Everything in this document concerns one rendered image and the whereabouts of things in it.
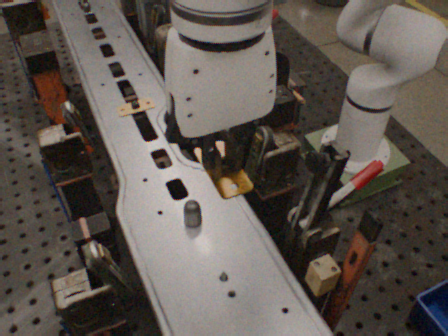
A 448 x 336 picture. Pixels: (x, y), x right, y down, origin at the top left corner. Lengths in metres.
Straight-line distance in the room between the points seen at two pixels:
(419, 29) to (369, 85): 0.17
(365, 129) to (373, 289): 0.38
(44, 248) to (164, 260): 0.51
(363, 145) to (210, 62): 0.82
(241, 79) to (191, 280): 0.39
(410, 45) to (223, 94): 0.61
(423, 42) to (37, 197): 1.03
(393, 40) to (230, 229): 0.50
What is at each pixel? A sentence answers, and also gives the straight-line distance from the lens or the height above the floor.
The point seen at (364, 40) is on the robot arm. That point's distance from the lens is 0.97.
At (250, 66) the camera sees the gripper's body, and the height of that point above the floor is 1.40.
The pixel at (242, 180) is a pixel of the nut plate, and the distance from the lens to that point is 0.48.
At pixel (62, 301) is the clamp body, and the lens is 0.66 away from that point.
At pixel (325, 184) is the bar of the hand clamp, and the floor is 1.17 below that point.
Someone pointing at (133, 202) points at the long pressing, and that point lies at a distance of 0.79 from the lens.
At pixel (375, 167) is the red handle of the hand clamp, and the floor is 1.15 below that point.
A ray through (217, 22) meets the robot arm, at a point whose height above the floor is 1.45.
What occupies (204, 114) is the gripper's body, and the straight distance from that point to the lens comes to 0.39.
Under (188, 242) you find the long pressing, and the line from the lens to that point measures 0.73.
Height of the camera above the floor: 1.61
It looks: 47 degrees down
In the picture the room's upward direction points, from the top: straight up
